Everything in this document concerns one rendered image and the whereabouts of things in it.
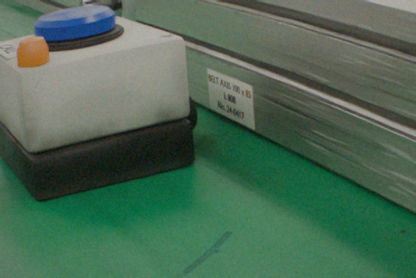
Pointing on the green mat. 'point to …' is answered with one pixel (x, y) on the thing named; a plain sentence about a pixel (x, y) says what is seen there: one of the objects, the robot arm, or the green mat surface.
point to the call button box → (96, 110)
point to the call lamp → (33, 52)
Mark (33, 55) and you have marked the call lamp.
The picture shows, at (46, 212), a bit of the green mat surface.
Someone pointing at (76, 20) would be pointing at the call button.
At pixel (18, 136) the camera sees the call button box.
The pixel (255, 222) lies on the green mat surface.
